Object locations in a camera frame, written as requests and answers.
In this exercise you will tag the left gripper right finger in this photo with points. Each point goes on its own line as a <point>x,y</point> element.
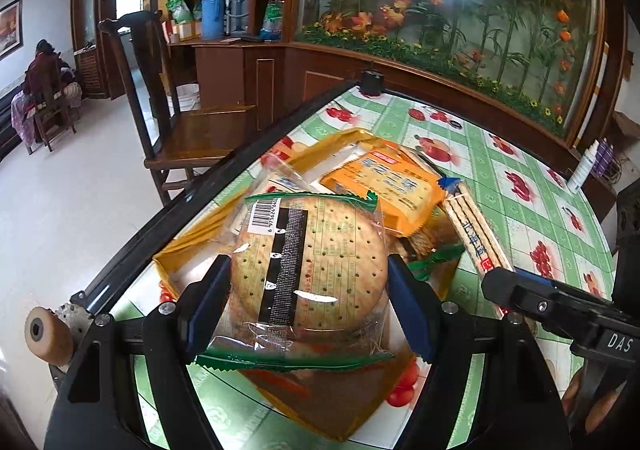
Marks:
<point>417,308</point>

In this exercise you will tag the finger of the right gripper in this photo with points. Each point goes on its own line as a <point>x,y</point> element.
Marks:
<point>552,303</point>

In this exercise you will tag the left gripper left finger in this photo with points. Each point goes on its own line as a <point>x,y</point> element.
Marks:
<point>202,307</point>

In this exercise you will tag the gold rimmed white tray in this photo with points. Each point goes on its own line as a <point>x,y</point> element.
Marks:
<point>291,169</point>

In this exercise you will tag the round cracker clear pack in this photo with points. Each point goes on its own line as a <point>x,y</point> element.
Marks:
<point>308,286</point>

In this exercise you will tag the person's right hand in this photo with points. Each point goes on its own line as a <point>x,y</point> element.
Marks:
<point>598,411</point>

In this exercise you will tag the green fruit pattern tablecloth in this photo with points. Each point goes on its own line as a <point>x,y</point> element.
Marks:
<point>539,224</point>

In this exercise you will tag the blue edged cracker pack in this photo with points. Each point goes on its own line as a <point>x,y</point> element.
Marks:
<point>480,242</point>

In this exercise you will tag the orange cracker pack middle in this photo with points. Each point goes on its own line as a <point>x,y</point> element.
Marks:
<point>407,193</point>

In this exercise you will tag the white spray bottle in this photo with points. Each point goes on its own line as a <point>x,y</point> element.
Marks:
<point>583,168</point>

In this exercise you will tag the purple bottle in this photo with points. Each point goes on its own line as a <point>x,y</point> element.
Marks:
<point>604,157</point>

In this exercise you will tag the dark wooden chair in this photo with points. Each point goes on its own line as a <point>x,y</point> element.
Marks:
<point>187,140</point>

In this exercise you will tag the small black cup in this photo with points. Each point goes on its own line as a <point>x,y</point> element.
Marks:
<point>371,83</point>

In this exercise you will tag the wooden cabinet counter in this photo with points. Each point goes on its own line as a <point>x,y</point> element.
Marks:
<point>279,77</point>

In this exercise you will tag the seated person in red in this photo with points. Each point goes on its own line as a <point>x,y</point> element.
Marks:
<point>48,101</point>

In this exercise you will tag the green snack bag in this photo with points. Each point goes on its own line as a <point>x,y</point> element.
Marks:
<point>179,11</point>

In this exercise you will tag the floral glass partition panel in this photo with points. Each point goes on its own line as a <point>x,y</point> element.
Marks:
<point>531,55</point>

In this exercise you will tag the blue thermos jug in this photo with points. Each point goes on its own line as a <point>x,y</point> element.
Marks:
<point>212,19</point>

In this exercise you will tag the framed wall painting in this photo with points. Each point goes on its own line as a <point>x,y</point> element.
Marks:
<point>11,28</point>

